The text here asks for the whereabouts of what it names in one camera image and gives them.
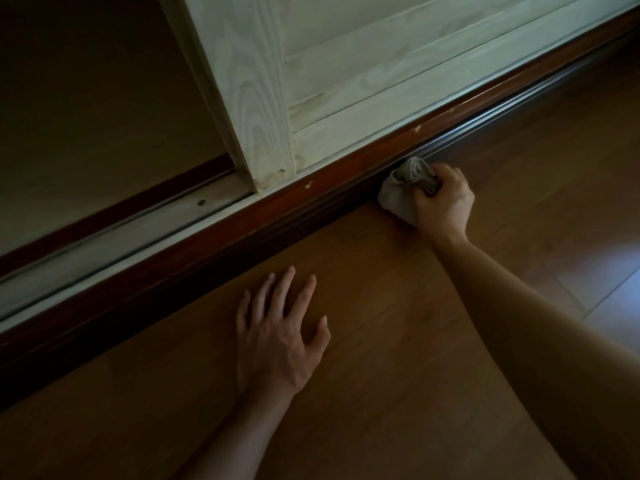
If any white louvered sliding door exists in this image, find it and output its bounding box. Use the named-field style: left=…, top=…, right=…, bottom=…
left=157, top=0, right=640, bottom=193

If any cream closet inner panel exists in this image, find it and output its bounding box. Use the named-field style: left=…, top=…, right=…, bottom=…
left=0, top=0, right=231, bottom=258

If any brown inner wooden strip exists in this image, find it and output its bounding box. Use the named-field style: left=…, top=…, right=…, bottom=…
left=0, top=153, right=236, bottom=279

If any black baseboard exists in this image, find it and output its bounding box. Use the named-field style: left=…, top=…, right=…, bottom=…
left=0, top=24, right=640, bottom=413

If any person's left hand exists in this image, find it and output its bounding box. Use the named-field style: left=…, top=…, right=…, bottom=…
left=235, top=265, right=333, bottom=403

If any person's right hand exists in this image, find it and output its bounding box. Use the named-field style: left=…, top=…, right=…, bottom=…
left=409, top=162, right=476, bottom=245

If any person's right forearm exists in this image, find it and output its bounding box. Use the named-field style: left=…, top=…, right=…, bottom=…
left=432, top=234, right=640, bottom=480

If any grey cleaning cloth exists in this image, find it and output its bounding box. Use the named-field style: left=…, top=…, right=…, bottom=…
left=377, top=155, right=443, bottom=228

